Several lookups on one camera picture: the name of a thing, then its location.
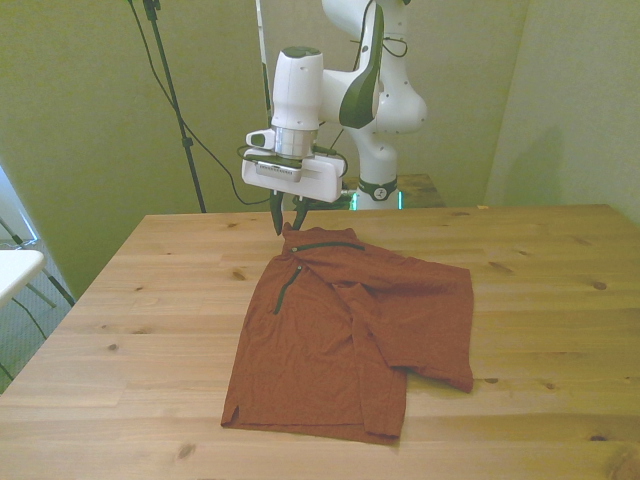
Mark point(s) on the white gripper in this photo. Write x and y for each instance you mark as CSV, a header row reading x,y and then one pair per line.
x,y
322,180

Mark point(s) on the rust red shorts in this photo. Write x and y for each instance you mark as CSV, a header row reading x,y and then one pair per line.
x,y
310,350

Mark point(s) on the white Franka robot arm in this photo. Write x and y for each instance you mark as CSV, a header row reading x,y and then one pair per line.
x,y
300,85

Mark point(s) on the black tripod stand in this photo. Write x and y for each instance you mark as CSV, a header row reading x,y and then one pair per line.
x,y
172,95

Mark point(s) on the white folding side table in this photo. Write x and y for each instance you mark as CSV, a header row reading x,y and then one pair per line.
x,y
15,270

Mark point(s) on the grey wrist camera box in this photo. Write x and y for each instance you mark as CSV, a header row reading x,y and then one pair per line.
x,y
277,171

